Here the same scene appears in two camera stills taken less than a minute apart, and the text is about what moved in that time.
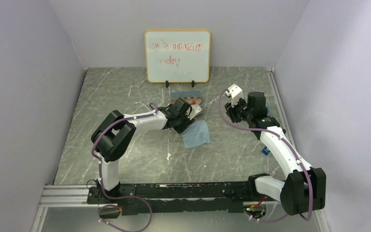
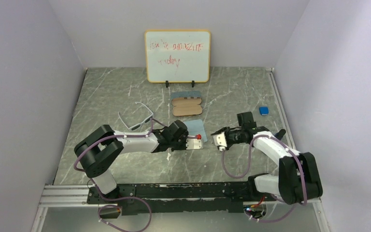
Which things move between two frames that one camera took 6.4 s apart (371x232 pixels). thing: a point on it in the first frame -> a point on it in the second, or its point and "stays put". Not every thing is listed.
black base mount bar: x=172 y=198 stays put
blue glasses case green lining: x=185 y=94 stays put
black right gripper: x=231 y=110 -> x=225 y=129
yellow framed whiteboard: x=178 y=56 stays put
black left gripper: x=180 y=129 -> x=184 y=136
